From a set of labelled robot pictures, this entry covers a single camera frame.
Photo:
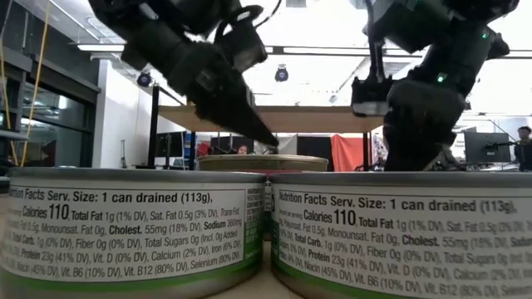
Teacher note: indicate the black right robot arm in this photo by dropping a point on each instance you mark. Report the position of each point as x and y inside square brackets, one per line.
[457, 33]

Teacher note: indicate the wooden shelf black frame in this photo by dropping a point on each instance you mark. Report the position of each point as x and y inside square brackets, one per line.
[291, 118]

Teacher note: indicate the grey metal rack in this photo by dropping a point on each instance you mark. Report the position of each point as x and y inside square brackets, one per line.
[16, 62]

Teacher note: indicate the person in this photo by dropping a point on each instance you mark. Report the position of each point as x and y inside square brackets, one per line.
[242, 149]
[524, 149]

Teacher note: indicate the black computer monitor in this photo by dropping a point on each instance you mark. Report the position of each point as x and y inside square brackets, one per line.
[486, 147]

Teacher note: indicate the black screen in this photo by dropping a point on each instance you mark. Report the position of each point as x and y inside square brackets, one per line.
[168, 145]

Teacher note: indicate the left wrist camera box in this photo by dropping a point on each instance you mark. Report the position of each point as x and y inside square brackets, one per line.
[243, 45]

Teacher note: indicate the long ceiling light strip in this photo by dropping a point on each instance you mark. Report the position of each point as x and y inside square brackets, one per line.
[99, 47]

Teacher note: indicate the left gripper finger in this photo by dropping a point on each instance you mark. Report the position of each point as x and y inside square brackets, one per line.
[237, 118]

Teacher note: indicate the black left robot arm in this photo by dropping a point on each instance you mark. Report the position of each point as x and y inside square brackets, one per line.
[137, 25]

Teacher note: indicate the pink blue label can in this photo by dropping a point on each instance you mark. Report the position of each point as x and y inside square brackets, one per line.
[262, 163]

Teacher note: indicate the orange red cloth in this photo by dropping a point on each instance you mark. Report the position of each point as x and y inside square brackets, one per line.
[347, 153]

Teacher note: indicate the white hanging cloth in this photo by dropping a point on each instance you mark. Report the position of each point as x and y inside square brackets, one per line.
[287, 143]

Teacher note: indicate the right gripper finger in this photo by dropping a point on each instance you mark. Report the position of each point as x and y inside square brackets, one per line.
[409, 155]

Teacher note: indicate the black partition panel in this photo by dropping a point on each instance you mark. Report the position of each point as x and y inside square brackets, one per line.
[224, 143]
[313, 151]

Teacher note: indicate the green label tuna can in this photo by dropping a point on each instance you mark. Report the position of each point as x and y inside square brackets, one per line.
[124, 232]
[395, 249]

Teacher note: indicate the black round ceiling lamp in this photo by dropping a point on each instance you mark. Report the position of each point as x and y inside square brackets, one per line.
[281, 74]
[144, 79]

